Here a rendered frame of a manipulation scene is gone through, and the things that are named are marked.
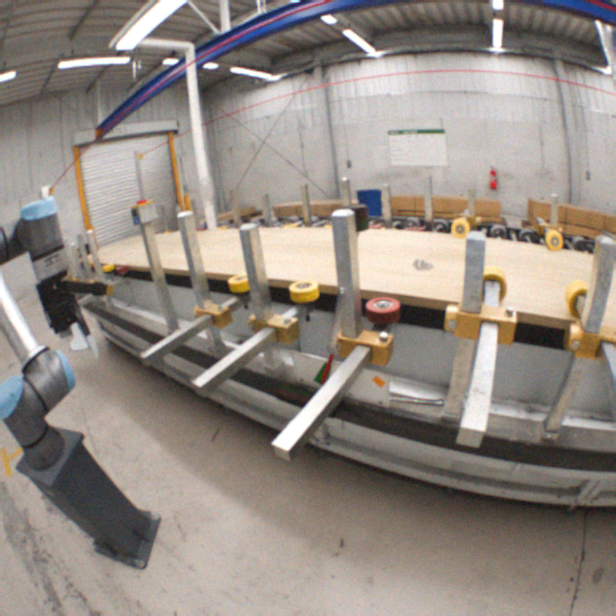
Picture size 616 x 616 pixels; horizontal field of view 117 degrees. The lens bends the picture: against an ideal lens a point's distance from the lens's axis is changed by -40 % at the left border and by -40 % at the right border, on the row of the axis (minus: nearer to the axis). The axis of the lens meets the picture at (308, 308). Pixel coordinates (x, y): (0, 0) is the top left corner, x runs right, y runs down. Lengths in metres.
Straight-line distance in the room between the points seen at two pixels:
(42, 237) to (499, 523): 1.69
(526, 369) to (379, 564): 0.85
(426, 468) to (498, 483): 0.31
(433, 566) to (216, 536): 0.87
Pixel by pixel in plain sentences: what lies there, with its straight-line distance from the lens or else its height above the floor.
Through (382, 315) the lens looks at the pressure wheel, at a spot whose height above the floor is 0.90.
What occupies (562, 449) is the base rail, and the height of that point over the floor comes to 0.69.
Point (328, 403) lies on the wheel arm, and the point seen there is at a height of 0.86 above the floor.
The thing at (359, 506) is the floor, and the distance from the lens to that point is 1.38.
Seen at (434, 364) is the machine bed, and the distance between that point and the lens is 0.91.
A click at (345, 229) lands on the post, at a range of 0.59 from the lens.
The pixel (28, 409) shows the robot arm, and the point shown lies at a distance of 1.07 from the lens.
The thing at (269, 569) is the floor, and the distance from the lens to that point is 1.30.
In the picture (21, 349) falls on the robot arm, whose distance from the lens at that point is 1.15.
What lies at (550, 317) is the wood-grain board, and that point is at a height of 0.90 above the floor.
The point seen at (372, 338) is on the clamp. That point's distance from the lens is 0.67.
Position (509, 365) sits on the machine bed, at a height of 0.73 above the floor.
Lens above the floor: 1.22
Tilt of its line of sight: 25 degrees down
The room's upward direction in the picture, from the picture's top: 7 degrees counter-clockwise
